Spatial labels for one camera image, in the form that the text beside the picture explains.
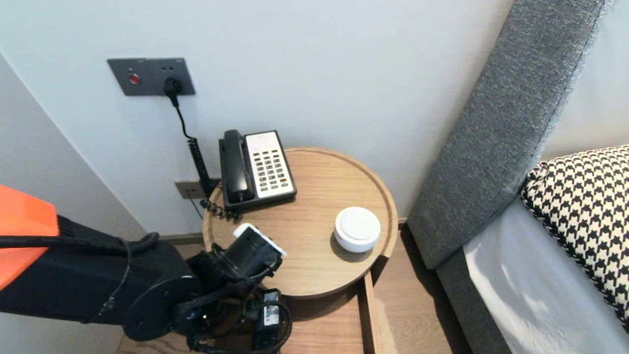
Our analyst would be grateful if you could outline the black coiled handset cord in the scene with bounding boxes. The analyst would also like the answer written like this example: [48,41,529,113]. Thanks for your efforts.
[200,189,245,221]

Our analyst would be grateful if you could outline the round wooden side table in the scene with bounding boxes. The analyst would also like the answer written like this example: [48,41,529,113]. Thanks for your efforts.
[202,147,399,300]

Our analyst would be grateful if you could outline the grey wall socket panel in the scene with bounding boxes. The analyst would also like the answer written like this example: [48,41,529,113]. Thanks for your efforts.
[146,58,196,96]

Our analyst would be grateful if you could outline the white round smart speaker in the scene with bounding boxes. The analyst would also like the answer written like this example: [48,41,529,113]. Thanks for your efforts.
[334,206,381,253]

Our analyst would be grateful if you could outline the grey fabric bed base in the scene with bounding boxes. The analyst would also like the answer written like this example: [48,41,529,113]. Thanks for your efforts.
[435,248,513,354]

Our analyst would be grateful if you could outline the grey switch panel red button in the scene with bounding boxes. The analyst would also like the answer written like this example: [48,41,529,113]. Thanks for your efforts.
[107,58,150,96]

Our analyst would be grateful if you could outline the thick smooth black arm cable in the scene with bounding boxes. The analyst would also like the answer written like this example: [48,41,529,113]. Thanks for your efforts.
[0,231,161,257]

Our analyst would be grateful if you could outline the black power cable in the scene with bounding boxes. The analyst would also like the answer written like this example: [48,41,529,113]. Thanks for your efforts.
[174,98,221,198]

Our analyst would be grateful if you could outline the black telephone handset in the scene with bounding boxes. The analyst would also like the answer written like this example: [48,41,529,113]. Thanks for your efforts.
[223,129,256,204]

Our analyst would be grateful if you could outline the small bronze wall outlet plate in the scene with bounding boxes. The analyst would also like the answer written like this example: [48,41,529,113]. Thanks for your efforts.
[174,180,208,201]

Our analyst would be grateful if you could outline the braided black arm cable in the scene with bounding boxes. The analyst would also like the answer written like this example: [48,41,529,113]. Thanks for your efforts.
[173,265,284,318]

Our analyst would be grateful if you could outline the black white houndstooth pillow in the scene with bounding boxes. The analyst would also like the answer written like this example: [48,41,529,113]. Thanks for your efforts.
[519,145,629,336]

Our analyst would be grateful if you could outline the wooden table drawer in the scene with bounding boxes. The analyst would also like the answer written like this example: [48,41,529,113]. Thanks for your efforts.
[290,273,384,354]

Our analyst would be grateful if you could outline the black power plug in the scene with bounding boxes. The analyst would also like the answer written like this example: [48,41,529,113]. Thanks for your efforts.
[163,78,183,108]

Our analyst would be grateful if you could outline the grey fabric headboard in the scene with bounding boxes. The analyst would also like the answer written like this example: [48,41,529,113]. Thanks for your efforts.
[406,0,616,271]

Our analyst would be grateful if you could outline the black telephone base white keypad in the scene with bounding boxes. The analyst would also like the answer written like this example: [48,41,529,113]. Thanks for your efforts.
[219,130,298,213]

